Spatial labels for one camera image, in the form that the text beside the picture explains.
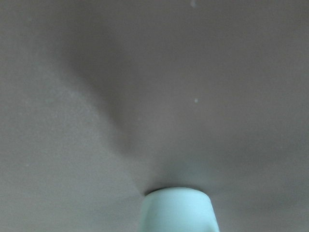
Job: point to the mint green plastic cup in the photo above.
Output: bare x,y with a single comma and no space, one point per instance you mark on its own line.
177,210

